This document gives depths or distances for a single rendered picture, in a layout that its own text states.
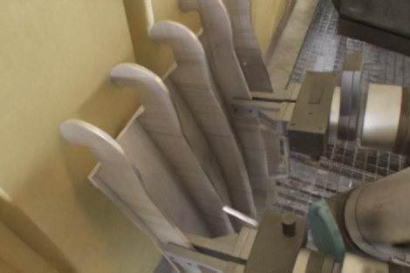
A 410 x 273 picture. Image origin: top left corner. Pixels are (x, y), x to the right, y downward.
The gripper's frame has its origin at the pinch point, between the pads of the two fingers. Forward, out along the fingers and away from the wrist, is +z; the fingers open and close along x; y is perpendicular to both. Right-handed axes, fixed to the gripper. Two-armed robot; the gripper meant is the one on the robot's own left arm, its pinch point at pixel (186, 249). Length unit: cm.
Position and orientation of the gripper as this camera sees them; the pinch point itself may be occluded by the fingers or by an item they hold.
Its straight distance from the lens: 42.5
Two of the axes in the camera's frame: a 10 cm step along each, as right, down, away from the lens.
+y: -2.3, -6.8, -6.9
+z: -8.9, -1.4, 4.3
